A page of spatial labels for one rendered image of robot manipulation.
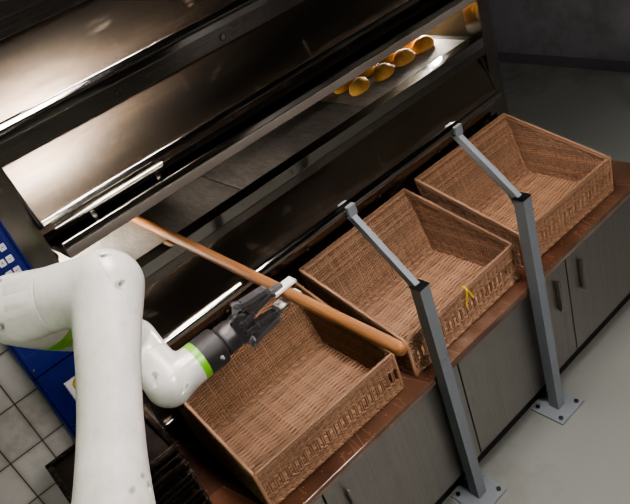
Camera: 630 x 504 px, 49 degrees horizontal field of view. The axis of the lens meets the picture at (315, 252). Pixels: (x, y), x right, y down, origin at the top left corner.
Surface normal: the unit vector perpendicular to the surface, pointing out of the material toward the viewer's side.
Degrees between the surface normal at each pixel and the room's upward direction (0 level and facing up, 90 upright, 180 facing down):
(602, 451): 0
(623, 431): 0
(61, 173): 70
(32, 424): 90
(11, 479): 90
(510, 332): 90
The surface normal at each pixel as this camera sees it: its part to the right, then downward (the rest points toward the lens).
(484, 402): 0.62, 0.25
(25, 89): 0.48, -0.04
